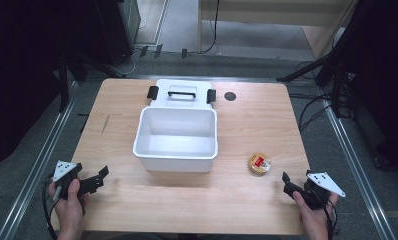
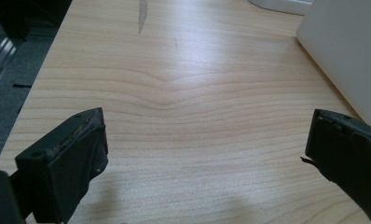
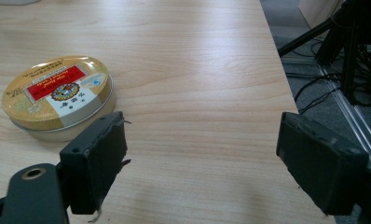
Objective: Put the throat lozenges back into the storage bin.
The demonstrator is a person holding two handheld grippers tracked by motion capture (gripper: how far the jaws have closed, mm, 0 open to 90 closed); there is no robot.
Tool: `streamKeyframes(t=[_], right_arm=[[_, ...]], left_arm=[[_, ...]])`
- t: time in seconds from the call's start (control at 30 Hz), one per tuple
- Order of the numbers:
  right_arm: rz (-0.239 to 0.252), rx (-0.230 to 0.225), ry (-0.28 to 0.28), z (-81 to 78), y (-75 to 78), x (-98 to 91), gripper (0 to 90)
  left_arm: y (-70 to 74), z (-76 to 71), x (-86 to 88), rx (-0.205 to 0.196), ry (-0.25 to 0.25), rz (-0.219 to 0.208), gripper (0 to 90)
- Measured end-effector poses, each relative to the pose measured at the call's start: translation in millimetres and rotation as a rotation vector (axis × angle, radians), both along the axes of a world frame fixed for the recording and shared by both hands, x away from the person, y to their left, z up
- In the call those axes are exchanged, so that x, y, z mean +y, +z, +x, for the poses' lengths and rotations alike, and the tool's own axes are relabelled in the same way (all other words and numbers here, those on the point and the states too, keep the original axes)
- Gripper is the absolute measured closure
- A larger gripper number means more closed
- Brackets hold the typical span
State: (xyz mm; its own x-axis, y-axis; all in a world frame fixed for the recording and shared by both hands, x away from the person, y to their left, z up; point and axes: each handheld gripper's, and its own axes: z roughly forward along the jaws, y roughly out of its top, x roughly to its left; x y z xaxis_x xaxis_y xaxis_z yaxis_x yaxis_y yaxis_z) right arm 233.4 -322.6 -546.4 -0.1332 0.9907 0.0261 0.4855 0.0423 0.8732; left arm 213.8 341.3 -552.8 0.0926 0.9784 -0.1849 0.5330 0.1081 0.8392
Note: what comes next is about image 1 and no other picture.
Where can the small black floor bracket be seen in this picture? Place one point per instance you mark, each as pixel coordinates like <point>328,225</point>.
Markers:
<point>158,50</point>
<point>143,51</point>
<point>184,53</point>

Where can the black round table grommet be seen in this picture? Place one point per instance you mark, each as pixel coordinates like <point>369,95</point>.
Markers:
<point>230,96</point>

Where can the black cabinet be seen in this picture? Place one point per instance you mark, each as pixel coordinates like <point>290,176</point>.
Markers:
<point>120,30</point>

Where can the black curtain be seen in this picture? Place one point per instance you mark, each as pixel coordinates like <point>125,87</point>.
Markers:
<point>23,76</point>
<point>383,83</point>

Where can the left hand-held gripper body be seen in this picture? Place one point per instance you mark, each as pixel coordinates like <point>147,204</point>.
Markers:
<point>65,173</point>

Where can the light wooden furniture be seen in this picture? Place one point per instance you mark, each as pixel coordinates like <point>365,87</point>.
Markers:
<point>273,11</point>

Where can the person's right hand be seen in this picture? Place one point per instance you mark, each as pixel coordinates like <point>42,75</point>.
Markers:
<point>315,221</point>

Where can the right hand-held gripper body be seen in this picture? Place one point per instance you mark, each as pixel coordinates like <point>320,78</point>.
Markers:
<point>320,186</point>

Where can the black tripod stand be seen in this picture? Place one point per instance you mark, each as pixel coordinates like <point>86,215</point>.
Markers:
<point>64,83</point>
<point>333,73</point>

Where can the white plastic storage box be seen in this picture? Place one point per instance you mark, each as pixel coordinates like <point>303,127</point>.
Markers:
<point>177,133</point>

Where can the round golden tin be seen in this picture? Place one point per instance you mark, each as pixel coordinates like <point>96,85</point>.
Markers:
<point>259,164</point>

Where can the person's left hand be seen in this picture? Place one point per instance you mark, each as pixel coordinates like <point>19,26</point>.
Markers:
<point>69,213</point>

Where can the aluminium floor rail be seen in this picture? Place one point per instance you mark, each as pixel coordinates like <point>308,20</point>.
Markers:
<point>37,166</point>
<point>357,166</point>

